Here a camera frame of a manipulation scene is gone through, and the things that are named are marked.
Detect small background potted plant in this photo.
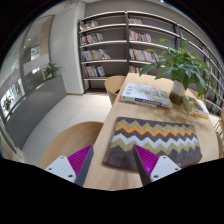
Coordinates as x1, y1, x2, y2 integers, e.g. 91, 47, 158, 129
2, 96, 14, 112
42, 62, 62, 81

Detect large yellow-edged book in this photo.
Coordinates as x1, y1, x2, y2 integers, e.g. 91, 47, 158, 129
182, 96, 211, 120

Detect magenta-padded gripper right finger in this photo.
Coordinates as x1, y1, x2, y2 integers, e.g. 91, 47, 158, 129
132, 144, 183, 187

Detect large white and blue book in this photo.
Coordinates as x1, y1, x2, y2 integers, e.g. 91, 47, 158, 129
118, 82, 174, 109

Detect green plant in white pot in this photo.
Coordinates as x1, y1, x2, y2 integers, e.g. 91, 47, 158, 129
139, 37, 218, 106

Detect zigzag-patterned grey-backed towel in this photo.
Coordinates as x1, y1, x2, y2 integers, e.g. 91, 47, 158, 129
102, 116, 203, 172

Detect grey bookshelf unit with books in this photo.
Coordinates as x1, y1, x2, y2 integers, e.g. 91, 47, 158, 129
78, 10, 224, 116

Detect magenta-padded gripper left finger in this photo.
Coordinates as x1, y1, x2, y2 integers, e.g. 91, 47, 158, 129
44, 144, 95, 187

